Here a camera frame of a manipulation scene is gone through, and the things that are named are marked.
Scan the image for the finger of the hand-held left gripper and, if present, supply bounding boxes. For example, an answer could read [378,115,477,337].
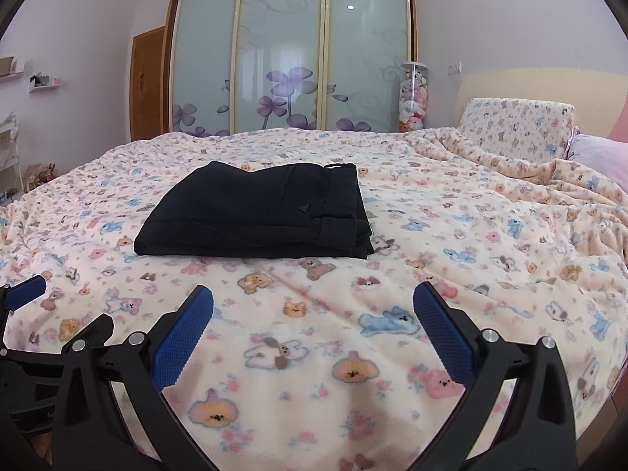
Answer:
[64,313,115,349]
[0,276,48,327]

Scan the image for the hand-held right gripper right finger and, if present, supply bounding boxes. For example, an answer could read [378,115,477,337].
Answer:
[406,281,578,471]

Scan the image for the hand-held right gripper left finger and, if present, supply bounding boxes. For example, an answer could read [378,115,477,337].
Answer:
[51,283,215,471]

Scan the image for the black pants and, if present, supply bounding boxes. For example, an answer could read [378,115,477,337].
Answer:
[133,161,374,260]

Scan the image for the printed bear blanket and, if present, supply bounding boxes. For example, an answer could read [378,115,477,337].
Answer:
[0,126,628,471]

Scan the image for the pink floral bag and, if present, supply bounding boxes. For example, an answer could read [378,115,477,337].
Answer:
[24,162,58,190]

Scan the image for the printed bear pillow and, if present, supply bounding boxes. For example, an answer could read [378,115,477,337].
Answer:
[457,98,576,164]

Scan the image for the clear tube of plush toys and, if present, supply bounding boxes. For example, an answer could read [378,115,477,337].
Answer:
[397,61,431,133]

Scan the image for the lavender pillow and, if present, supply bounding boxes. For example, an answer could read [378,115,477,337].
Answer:
[564,128,628,192]

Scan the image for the wooden door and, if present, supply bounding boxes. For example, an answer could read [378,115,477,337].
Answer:
[130,26,168,142]

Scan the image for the pink cushion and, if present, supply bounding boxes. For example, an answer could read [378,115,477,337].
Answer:
[608,108,628,144]

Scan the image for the cream bed headboard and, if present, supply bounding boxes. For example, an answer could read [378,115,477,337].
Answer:
[456,69,628,138]

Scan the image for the wardrobe with floral glass doors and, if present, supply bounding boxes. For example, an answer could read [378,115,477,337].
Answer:
[164,0,419,138]

